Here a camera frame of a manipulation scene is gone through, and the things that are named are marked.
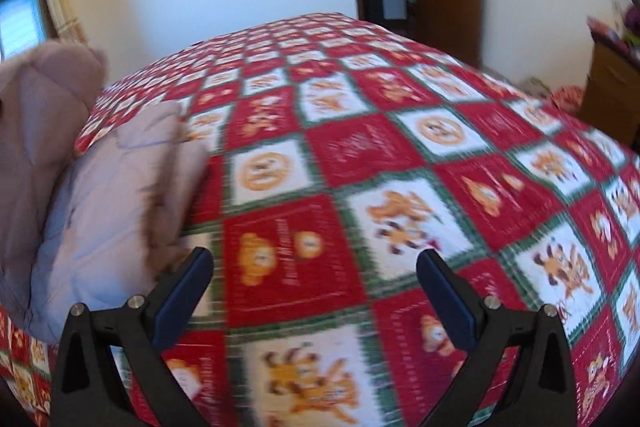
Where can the red patterned bag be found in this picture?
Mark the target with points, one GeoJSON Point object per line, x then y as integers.
{"type": "Point", "coordinates": [567, 97]}

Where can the pale puffer jacket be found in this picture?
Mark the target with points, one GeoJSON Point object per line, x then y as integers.
{"type": "Point", "coordinates": [100, 217]}

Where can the red checkered printed blanket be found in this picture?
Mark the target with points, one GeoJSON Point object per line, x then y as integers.
{"type": "Point", "coordinates": [400, 157]}

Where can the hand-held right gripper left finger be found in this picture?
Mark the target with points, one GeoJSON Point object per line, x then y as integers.
{"type": "Point", "coordinates": [182, 302]}

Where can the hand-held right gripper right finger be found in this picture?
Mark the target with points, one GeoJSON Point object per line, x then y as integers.
{"type": "Point", "coordinates": [452, 302]}

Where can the window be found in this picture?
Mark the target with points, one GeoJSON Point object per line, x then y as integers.
{"type": "Point", "coordinates": [20, 17]}

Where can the grey cloth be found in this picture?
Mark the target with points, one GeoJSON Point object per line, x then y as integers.
{"type": "Point", "coordinates": [532, 84]}

